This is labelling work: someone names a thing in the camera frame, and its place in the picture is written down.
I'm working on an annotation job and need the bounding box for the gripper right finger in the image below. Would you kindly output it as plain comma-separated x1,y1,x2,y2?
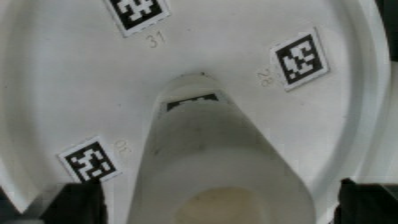
336,179,398,224

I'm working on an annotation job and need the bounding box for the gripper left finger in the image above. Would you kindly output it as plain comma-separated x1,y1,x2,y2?
39,183,109,224

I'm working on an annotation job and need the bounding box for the white cylindrical table leg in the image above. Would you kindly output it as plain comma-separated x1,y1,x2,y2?
128,75,317,224

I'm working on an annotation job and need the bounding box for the white round table top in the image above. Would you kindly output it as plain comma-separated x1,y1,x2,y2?
0,0,391,224

